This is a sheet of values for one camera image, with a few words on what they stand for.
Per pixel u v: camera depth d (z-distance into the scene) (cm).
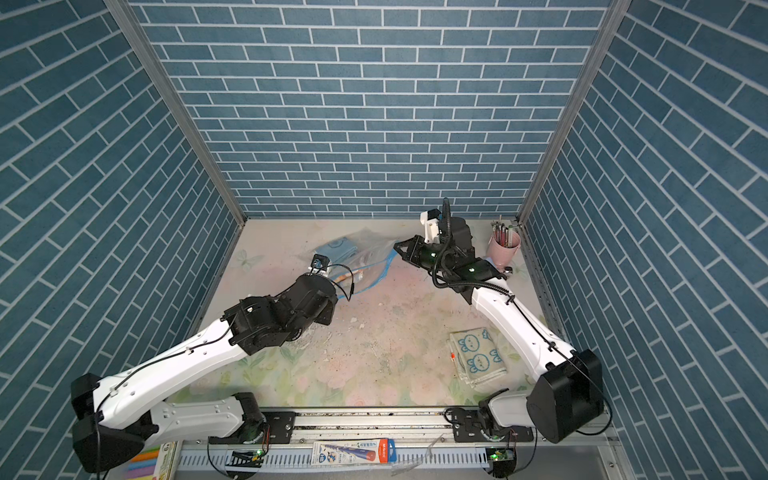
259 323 46
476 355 85
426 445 72
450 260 59
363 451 70
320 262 61
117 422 39
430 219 70
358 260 84
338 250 106
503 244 99
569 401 40
